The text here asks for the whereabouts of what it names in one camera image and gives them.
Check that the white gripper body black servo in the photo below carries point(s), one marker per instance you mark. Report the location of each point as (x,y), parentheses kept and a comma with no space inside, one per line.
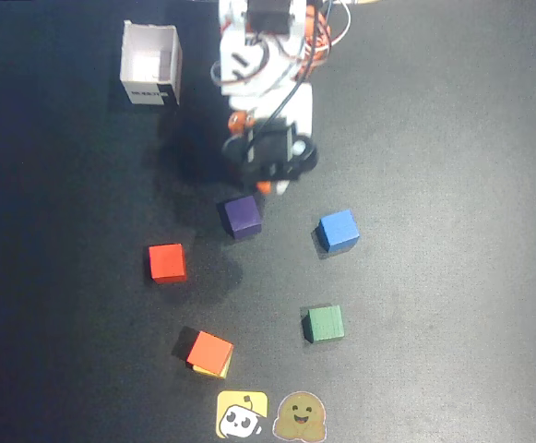
(271,149)

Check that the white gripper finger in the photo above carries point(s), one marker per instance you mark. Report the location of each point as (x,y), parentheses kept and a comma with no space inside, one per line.
(282,187)

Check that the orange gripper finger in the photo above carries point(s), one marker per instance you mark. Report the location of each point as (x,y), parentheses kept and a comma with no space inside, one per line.
(242,122)

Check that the orange wooden cube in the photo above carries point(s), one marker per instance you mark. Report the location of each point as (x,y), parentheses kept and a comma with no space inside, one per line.
(209,351)

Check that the purple wooden cube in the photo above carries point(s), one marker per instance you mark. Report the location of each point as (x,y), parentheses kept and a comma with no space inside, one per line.
(243,217)

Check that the blue wooden cube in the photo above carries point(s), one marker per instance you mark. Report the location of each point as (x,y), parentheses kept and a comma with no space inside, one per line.
(339,231)

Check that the red wooden cube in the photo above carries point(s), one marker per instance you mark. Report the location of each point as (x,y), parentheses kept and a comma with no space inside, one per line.
(167,263)

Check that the green wooden cube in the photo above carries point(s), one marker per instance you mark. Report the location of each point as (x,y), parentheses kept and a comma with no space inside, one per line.
(325,324)

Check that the yellow wooden cube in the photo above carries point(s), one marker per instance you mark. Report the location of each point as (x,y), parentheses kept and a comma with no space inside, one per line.
(226,371)

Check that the white open cardboard box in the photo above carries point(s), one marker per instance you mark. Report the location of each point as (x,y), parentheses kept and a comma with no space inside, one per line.
(150,64)

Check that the black fabric desk mat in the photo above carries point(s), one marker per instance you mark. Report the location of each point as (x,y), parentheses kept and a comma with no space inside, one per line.
(433,231)

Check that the hugging face emoji sticker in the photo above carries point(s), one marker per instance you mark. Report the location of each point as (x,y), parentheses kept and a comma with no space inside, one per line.
(301,415)

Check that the yellow robot face sticker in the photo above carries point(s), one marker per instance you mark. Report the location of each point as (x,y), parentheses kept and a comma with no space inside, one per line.
(241,414)

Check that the black oval wrist camera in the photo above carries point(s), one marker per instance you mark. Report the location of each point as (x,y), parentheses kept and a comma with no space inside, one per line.
(272,166)

